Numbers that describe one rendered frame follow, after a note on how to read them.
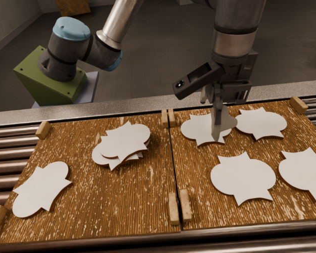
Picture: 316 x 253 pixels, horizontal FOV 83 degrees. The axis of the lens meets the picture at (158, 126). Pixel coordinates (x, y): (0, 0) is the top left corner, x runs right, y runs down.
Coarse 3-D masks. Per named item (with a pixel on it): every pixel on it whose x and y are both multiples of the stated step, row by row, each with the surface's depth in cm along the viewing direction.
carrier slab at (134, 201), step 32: (64, 128) 58; (96, 128) 57; (160, 128) 55; (32, 160) 50; (64, 160) 50; (160, 160) 47; (64, 192) 43; (96, 192) 42; (128, 192) 42; (160, 192) 41; (0, 224) 39; (32, 224) 39; (64, 224) 38; (96, 224) 37; (128, 224) 37; (160, 224) 36
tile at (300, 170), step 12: (288, 156) 43; (300, 156) 43; (312, 156) 43; (288, 168) 41; (300, 168) 41; (312, 168) 41; (288, 180) 39; (300, 180) 39; (312, 180) 39; (312, 192) 37
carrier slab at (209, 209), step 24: (288, 120) 52; (192, 144) 49; (216, 144) 49; (240, 144) 48; (264, 144) 47; (288, 144) 47; (312, 144) 46; (192, 168) 44; (192, 192) 40; (216, 192) 40; (288, 192) 38; (192, 216) 37; (216, 216) 36; (240, 216) 36; (264, 216) 36; (288, 216) 35; (312, 216) 35
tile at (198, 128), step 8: (192, 120) 54; (200, 120) 54; (208, 120) 54; (184, 128) 52; (192, 128) 52; (200, 128) 52; (208, 128) 51; (184, 136) 51; (192, 136) 50; (200, 136) 50; (208, 136) 49; (224, 136) 49; (200, 144) 48; (224, 144) 48
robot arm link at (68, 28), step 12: (60, 24) 63; (72, 24) 66; (84, 24) 71; (60, 36) 64; (72, 36) 64; (84, 36) 66; (60, 48) 67; (72, 48) 68; (84, 48) 69; (72, 60) 73; (84, 60) 74
